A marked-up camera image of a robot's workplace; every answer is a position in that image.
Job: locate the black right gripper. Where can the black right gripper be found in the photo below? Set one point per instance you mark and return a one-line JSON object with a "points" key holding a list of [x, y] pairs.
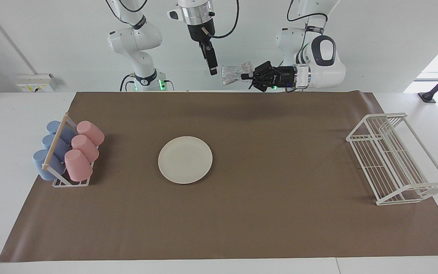
{"points": [[202, 32]]}

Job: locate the cream round plate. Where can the cream round plate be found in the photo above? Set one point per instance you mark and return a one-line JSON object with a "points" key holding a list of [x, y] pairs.
{"points": [[185, 160]]}

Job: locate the blue plastic cup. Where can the blue plastic cup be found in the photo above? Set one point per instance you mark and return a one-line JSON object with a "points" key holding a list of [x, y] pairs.
{"points": [[51, 142], [44, 165], [53, 126]]}

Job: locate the brown table mat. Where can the brown table mat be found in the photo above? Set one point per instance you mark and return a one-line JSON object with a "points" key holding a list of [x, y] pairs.
{"points": [[280, 171]]}

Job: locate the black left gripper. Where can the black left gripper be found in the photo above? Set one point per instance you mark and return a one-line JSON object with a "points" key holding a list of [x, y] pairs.
{"points": [[285, 77]]}

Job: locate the white wall power outlet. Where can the white wall power outlet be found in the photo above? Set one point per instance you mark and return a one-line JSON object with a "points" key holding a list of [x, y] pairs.
{"points": [[34, 83]]}

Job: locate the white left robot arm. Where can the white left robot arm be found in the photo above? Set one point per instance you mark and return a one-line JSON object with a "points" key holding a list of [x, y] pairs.
{"points": [[325, 68]]}

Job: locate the white cup holder rack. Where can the white cup holder rack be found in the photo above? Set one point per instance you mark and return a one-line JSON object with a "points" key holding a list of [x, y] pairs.
{"points": [[55, 140]]}

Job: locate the pink plastic cup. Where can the pink plastic cup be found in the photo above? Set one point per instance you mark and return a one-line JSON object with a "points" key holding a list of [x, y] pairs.
{"points": [[85, 148], [77, 166], [91, 132]]}

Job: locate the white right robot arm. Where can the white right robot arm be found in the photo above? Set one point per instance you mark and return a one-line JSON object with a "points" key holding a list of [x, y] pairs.
{"points": [[139, 42]]}

